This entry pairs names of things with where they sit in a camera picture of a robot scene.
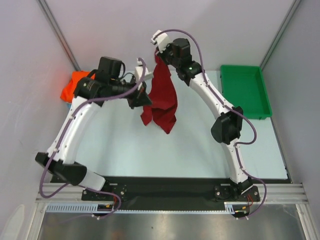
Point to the dark red t-shirt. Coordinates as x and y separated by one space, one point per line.
164 98

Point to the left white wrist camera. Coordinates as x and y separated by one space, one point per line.
141 70

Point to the light blue cable duct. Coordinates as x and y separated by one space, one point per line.
95 208

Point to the right rear aluminium post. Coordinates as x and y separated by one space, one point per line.
280 32

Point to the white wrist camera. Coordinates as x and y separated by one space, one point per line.
141 70
161 40

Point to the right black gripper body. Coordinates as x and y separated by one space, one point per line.
163 53

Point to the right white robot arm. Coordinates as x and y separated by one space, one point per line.
228 119

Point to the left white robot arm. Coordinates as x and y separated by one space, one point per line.
101 85

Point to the left rear aluminium post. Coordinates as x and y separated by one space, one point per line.
48 14

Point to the aluminium post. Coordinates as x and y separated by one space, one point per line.
48 14
280 32

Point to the green plastic tray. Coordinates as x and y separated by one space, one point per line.
244 86

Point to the front aluminium extrusion beam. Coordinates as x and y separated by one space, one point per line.
275 194

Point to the orange folded t-shirt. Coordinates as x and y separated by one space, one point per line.
67 93

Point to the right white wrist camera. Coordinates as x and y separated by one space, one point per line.
161 40

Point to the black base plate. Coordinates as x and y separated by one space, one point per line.
178 194

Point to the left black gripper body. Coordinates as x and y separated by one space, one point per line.
133 98

